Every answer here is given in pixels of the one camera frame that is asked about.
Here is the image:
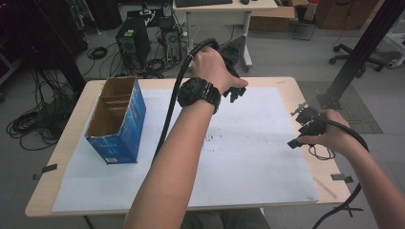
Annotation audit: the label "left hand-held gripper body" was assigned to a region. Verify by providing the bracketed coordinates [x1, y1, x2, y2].
[219, 33, 248, 79]

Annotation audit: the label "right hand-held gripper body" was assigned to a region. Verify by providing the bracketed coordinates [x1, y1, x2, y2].
[289, 101, 328, 137]

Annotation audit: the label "blue cardboard box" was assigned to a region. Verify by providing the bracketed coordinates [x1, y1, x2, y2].
[84, 75, 147, 165]

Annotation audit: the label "person's right hand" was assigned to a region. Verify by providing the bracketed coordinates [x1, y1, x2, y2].
[296, 109, 361, 157]

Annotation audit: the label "person's left hand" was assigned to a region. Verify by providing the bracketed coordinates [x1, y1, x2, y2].
[189, 46, 249, 96]

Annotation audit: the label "light wooden table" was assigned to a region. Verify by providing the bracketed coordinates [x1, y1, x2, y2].
[25, 75, 352, 219]

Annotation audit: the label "black wristwatch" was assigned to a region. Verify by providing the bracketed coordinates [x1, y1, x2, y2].
[176, 76, 223, 115]

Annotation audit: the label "white paper sheet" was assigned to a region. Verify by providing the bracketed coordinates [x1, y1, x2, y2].
[52, 87, 320, 214]

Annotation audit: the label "white desk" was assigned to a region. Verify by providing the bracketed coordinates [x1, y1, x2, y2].
[171, 0, 279, 73]

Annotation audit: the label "grey floor mat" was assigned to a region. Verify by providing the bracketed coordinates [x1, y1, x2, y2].
[297, 80, 384, 135]

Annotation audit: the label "flat cardboard box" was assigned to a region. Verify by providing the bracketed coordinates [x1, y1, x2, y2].
[248, 5, 297, 32]

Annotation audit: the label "pale tape strip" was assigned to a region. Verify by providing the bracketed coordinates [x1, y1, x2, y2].
[311, 176, 338, 200]

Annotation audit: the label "black keyboard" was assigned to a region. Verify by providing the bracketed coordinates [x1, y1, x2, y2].
[174, 0, 234, 9]

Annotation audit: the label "grey tape piece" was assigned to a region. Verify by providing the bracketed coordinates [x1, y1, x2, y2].
[330, 173, 354, 184]
[32, 163, 58, 181]

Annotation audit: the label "open computer case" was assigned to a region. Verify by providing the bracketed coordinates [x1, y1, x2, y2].
[161, 27, 183, 64]

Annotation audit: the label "office chair base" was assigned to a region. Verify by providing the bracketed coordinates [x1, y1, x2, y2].
[329, 43, 388, 79]

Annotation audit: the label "black metal pole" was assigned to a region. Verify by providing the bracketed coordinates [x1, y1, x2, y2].
[315, 0, 405, 111]

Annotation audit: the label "black device with white marking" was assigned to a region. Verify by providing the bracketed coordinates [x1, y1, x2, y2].
[126, 9, 166, 29]

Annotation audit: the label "black computer tower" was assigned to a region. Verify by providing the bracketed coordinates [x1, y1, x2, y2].
[115, 15, 152, 71]

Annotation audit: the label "person's grey trousers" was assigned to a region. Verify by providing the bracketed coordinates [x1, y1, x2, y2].
[181, 208, 272, 229]

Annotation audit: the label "white machine part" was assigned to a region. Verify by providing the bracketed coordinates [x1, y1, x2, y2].
[381, 31, 405, 70]

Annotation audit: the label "dark curtain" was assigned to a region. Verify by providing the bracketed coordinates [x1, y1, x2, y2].
[0, 0, 89, 96]

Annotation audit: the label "thin black wire loop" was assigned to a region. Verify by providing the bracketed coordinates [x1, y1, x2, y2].
[307, 143, 336, 162]

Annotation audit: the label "thick black right gripper cable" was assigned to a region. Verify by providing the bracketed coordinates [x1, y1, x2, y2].
[310, 118, 371, 229]

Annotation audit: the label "black wire stand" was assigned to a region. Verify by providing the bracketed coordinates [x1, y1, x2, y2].
[291, 14, 318, 42]

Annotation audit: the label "tangle of computer cables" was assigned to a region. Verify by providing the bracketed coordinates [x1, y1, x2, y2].
[109, 47, 192, 80]

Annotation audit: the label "black cable strap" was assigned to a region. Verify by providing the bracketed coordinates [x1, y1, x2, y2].
[333, 204, 365, 219]

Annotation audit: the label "coiled black cable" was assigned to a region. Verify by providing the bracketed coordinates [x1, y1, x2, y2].
[86, 46, 109, 61]

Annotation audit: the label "bundle of black floor cables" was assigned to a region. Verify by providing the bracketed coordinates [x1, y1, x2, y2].
[6, 69, 79, 153]

